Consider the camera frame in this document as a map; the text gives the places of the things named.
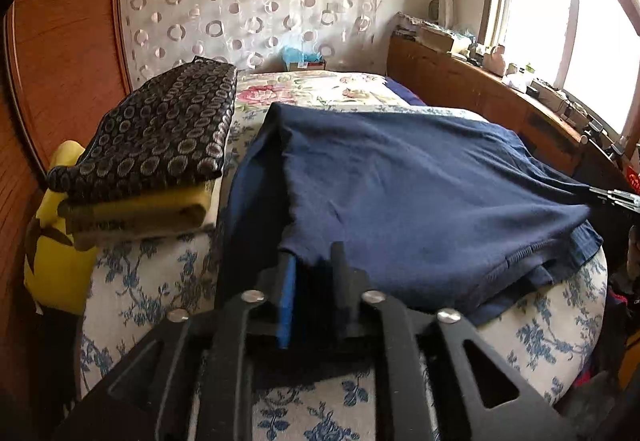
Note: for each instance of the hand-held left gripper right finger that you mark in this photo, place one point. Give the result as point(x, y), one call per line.
point(342, 301)

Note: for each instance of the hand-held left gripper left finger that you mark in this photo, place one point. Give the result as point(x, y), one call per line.
point(287, 301)

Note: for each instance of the navy printed t-shirt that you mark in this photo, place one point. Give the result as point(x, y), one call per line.
point(400, 171)

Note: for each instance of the blue floral bed cover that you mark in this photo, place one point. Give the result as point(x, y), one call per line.
point(150, 281)

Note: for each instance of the yellow folded cloth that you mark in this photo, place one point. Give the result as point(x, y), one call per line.
point(150, 211)

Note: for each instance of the colourful floral bedspread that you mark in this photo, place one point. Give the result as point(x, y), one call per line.
point(300, 91)

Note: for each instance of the dark circle-patterned folded cloth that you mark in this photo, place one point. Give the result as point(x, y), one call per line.
point(160, 131)

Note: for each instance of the dark blue blanket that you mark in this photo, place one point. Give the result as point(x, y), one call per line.
point(407, 93)

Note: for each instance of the yellow folded blanket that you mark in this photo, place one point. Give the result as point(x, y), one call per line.
point(55, 271)

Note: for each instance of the small cardboard box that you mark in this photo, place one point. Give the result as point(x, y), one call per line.
point(312, 65)

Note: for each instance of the long wooden cabinet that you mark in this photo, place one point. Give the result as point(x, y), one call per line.
point(450, 81)

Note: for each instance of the teal plastic bag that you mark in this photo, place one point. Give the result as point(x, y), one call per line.
point(300, 55)

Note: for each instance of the wooden wardrobe door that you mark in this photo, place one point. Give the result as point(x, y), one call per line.
point(20, 221)
point(70, 46)

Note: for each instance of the pile of papers and boxes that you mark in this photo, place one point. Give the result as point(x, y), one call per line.
point(435, 33)

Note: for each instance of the beige figurine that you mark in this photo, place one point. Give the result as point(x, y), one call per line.
point(496, 61)

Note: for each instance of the red packet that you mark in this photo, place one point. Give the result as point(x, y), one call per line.
point(634, 181)

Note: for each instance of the bright window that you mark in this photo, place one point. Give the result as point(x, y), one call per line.
point(540, 11)

